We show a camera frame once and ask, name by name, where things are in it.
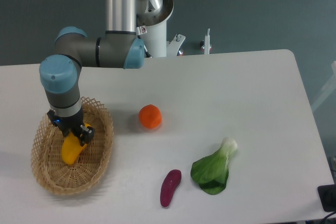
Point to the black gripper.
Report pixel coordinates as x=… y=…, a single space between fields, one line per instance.
x=73 y=124

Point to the yellow mango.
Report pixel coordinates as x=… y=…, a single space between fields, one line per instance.
x=71 y=149

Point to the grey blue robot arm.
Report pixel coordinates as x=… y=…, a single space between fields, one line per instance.
x=121 y=47

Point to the woven wicker basket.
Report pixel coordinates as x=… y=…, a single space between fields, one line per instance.
x=60 y=164

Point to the orange tangerine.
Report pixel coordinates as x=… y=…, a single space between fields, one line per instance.
x=150 y=116

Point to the purple sweet potato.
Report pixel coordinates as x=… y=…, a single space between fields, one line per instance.
x=169 y=186

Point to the green bok choy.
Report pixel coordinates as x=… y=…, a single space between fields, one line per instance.
x=211 y=172

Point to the black device at table edge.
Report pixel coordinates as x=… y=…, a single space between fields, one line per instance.
x=327 y=197

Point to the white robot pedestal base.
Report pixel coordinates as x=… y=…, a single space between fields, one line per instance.
x=152 y=17

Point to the white frame at right edge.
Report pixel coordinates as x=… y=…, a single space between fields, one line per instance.
x=325 y=91

